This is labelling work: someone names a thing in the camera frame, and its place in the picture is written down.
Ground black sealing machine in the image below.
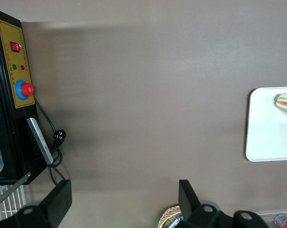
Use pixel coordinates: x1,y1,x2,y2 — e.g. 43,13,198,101
0,7,65,186

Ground wicker basket with foil trays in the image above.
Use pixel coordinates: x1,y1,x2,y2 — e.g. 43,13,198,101
158,205,185,228

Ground wrapped triangle sandwich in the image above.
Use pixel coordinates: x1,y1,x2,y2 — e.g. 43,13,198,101
273,93,287,114

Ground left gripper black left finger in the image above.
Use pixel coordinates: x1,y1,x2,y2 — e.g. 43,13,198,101
15,180,72,228

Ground white wire basket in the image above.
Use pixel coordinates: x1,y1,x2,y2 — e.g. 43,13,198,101
0,184,28,221

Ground red cola bottle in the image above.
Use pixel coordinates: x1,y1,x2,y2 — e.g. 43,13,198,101
274,213,287,228

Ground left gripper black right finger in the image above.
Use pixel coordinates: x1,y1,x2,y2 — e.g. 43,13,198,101
178,180,221,228

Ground black power cable with plug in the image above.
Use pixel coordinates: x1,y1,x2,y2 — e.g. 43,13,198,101
34,98,66,186

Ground clear acrylic bottle rack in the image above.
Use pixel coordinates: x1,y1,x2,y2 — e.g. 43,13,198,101
257,209,287,228

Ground stacked foil trays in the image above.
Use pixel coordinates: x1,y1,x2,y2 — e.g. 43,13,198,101
171,213,184,224

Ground beige plastic tray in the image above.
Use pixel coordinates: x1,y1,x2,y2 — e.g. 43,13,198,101
245,87,287,162

